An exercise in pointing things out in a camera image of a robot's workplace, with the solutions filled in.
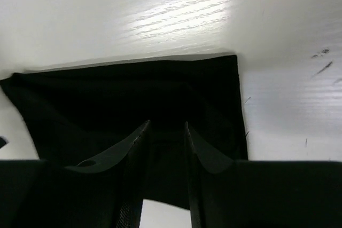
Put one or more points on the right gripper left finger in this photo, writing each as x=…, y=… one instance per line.
x=102, y=191

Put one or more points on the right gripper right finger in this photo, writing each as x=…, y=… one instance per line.
x=239, y=193

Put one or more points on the black skirt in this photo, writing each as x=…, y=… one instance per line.
x=74, y=114

